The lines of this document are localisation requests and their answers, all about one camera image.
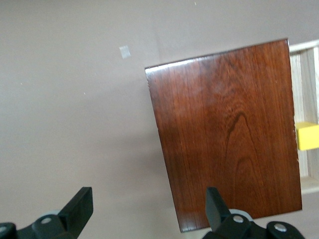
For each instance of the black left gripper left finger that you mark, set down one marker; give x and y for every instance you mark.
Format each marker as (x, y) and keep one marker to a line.
(77, 209)

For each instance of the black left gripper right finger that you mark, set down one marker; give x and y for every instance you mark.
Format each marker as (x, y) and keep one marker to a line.
(214, 209)

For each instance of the yellow cube block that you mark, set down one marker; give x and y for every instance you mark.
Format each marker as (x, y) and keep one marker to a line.
(309, 137)

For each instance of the dark brown wooden drawer cabinet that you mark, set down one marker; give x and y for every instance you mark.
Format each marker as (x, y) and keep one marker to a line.
(219, 129)

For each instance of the brown paper table cover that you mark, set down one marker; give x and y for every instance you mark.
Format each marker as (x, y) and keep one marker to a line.
(74, 112)

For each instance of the small grey tape patch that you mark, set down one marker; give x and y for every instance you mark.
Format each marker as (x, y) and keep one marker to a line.
(124, 52)

